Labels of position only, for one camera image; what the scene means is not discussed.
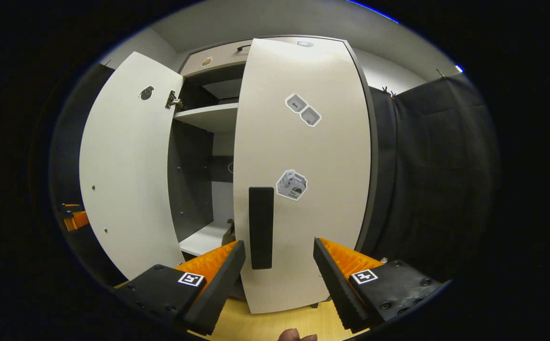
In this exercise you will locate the beige cabinet drawer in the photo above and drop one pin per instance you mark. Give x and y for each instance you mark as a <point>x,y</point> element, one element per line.
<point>222,59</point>

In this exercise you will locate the metal door hinge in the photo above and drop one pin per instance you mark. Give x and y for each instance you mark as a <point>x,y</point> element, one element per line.
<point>173,100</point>

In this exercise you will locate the white cabinet door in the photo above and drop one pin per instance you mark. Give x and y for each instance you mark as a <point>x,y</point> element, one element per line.
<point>128,166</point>
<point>327,156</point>

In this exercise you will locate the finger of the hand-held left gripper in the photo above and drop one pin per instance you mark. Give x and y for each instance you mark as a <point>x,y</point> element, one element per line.
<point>78,221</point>
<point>72,208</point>

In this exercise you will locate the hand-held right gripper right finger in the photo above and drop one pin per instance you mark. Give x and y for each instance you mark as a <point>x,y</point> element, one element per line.
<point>338,289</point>

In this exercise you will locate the white cabinet shelf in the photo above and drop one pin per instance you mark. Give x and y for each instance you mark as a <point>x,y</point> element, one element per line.
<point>208,116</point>
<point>203,239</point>

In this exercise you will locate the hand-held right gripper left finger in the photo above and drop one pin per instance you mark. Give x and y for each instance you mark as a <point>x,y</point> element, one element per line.
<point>218,289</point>

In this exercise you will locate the white shoe cabinet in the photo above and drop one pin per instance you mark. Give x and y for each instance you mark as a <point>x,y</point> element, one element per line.
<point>194,180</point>

